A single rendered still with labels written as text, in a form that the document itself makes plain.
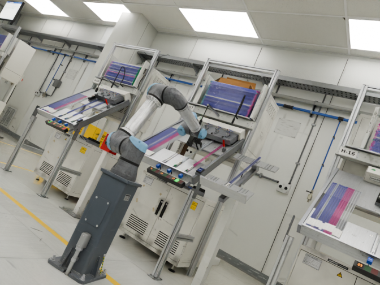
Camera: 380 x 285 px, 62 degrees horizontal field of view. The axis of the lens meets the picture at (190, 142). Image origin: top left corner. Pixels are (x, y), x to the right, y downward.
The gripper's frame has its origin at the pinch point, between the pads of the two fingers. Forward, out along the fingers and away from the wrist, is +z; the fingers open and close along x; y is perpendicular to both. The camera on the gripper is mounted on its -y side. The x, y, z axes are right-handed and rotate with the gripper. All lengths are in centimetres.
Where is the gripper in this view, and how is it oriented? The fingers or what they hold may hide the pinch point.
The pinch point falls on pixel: (198, 150)
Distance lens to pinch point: 254.5
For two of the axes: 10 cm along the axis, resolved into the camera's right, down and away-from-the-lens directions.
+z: 2.0, 7.3, 6.6
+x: -7.8, -2.8, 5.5
